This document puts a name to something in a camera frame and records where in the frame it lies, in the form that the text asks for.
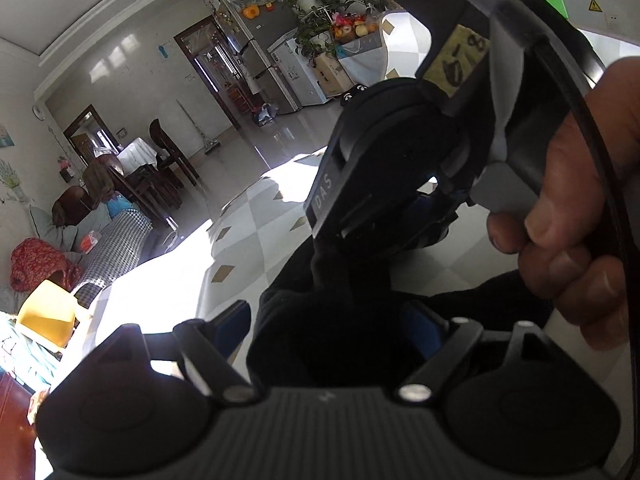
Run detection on brown leather bench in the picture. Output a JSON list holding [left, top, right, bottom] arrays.
[[0, 370, 41, 480]]

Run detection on lavender wall decal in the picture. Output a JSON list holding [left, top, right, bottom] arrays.
[[0, 160, 26, 203]]

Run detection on dark brown cushion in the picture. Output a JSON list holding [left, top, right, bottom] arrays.
[[52, 185, 93, 226]]

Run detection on silver refrigerator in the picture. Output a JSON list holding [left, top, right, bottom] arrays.
[[212, 0, 301, 116]]

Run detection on red knitted blanket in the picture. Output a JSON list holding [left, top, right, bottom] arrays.
[[10, 237, 83, 293]]

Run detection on floor mop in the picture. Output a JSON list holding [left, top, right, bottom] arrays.
[[176, 99, 223, 155]]

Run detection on houndstooth sofa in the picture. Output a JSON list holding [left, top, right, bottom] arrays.
[[70, 207, 156, 311]]

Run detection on brown jacket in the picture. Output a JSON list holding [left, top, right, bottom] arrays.
[[82, 162, 121, 206]]

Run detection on fruit bowl with plants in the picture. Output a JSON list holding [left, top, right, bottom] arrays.
[[285, 0, 343, 58]]

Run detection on grey-green cushion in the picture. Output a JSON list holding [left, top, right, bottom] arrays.
[[27, 205, 81, 256]]

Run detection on person's right hand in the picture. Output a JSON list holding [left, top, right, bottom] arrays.
[[487, 57, 640, 351]]

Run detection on black striped t-shirt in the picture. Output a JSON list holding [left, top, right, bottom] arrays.
[[247, 237, 556, 391]]

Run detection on dark wooden dining chair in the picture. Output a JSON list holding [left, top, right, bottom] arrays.
[[95, 155, 171, 231], [149, 119, 200, 191]]

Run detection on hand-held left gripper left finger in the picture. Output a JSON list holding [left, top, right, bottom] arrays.
[[112, 300, 259, 406]]

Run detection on teal printed cloth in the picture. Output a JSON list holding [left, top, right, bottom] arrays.
[[0, 325, 56, 391]]

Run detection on wooden door frame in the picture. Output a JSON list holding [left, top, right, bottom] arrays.
[[174, 16, 241, 131]]

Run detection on yellow plastic chair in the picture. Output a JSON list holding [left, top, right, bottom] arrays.
[[16, 280, 78, 348]]

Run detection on white-clothed dining table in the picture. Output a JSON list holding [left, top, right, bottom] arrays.
[[117, 137, 158, 168]]

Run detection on cardboard box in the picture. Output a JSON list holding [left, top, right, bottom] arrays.
[[314, 52, 353, 97]]

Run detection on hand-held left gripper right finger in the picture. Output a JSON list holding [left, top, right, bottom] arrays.
[[392, 304, 558, 405]]

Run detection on fruit basket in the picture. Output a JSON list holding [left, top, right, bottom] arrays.
[[330, 10, 383, 43]]

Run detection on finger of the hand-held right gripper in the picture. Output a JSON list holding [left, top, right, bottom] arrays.
[[396, 190, 460, 253]]

